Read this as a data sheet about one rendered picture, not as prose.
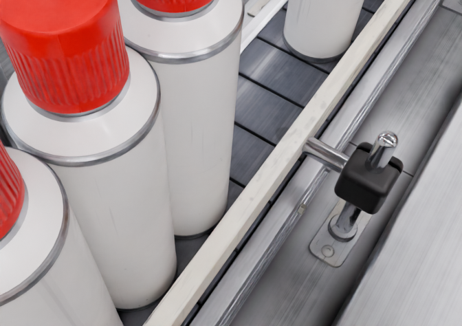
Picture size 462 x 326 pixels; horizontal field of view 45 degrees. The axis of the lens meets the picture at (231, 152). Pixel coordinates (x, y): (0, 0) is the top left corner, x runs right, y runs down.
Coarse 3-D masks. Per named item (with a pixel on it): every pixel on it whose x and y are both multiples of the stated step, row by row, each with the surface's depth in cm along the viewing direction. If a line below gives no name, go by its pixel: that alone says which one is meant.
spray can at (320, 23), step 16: (304, 0) 37; (320, 0) 36; (336, 0) 36; (352, 0) 36; (288, 16) 40; (304, 16) 38; (320, 16) 37; (336, 16) 37; (352, 16) 38; (288, 32) 40; (304, 32) 39; (320, 32) 38; (336, 32) 38; (352, 32) 40; (288, 48) 41; (304, 48) 40; (320, 48) 40; (336, 48) 40
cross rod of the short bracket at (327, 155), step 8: (312, 136) 34; (304, 144) 34; (312, 144) 33; (320, 144) 33; (304, 152) 34; (312, 152) 33; (320, 152) 33; (328, 152) 33; (336, 152) 33; (320, 160) 33; (328, 160) 33; (336, 160) 33; (344, 160) 33; (336, 168) 33
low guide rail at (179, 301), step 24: (408, 0) 42; (384, 24) 38; (360, 48) 37; (336, 72) 36; (336, 96) 35; (312, 120) 34; (288, 144) 33; (264, 168) 32; (288, 168) 33; (264, 192) 31; (240, 216) 30; (216, 240) 29; (240, 240) 31; (192, 264) 28; (216, 264) 29; (192, 288) 28; (168, 312) 27
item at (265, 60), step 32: (384, 0) 45; (256, 64) 41; (288, 64) 41; (320, 64) 41; (256, 96) 39; (288, 96) 39; (256, 128) 38; (288, 128) 38; (320, 128) 38; (256, 160) 36; (256, 224) 34; (192, 256) 32; (128, 320) 30
